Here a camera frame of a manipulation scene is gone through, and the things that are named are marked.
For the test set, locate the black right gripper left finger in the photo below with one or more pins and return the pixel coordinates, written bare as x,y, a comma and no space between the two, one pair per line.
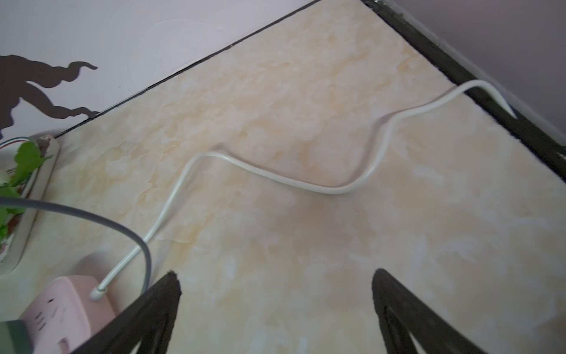
145,326

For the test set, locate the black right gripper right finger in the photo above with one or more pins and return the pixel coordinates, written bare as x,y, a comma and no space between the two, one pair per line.
404,319

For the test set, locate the pink power strip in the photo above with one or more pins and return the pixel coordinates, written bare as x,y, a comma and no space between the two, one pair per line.
62,317

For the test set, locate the floral rectangular tray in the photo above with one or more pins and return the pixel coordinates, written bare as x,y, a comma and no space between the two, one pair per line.
16,245

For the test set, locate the toy bok choy vegetable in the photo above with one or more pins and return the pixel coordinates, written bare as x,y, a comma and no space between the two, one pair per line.
17,182

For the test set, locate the floral ceramic plate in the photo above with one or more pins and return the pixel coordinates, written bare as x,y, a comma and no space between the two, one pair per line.
9,149

